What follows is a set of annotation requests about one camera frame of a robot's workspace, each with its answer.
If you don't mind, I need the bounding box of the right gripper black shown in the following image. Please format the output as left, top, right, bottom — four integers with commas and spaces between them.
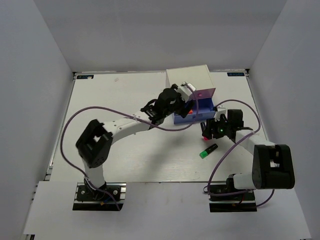
202, 115, 232, 140

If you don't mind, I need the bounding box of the blue wide drawer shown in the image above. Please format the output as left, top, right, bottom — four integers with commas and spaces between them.
173, 98, 215, 125

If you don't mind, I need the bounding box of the pink small drawer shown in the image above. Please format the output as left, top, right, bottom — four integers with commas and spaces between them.
194, 88, 216, 100

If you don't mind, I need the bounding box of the green cap highlighter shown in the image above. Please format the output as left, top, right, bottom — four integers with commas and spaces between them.
199, 143, 218, 159

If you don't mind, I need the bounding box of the white drawer organizer box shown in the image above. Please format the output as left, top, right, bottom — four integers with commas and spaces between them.
165, 64, 215, 90

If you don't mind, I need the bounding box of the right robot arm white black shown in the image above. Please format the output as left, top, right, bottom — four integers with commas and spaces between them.
200, 108, 296, 200

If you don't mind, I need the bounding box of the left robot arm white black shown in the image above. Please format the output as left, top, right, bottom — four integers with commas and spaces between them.
75, 83, 196, 200

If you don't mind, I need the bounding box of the right corner label sticker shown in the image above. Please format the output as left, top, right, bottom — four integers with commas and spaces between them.
227, 72, 245, 77

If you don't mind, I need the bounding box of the corner label sticker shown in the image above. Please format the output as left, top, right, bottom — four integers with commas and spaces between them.
227, 72, 245, 77
76, 74, 94, 80

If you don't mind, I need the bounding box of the left corner label sticker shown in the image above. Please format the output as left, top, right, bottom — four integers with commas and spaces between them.
76, 74, 94, 80

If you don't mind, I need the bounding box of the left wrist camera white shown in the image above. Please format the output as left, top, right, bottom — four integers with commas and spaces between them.
176, 82, 196, 103

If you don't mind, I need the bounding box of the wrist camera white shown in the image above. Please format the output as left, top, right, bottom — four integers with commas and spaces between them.
213, 106, 227, 122
176, 82, 196, 103

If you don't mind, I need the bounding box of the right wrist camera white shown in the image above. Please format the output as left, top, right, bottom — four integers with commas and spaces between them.
213, 106, 227, 122

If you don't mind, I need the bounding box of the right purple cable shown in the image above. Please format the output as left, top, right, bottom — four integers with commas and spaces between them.
206, 99, 275, 208

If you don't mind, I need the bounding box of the purple cable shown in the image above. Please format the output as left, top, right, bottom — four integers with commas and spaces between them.
59, 83, 200, 211
206, 99, 275, 208

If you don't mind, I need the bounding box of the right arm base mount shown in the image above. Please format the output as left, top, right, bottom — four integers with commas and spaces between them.
209, 191, 257, 213

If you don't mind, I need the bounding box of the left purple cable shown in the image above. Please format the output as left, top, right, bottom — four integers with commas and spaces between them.
59, 83, 200, 211

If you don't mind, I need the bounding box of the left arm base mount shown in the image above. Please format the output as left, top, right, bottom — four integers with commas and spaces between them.
72, 182, 127, 212

